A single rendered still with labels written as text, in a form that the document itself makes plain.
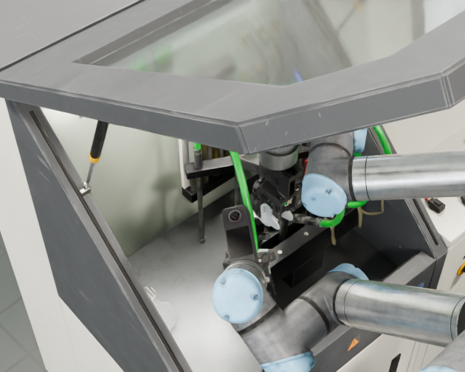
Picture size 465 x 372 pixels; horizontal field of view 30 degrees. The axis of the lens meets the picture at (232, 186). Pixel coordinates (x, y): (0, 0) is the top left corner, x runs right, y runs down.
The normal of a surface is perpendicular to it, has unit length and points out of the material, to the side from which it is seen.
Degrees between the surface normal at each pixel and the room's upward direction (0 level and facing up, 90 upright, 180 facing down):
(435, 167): 30
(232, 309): 45
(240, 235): 22
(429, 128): 76
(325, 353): 90
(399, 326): 87
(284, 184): 90
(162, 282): 0
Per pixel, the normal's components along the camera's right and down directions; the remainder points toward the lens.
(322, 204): -0.20, 0.73
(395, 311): -0.85, -0.15
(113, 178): 0.65, 0.57
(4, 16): 0.00, -0.66
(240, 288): -0.11, 0.05
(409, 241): -0.76, 0.49
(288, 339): 0.36, -0.26
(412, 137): 0.63, 0.40
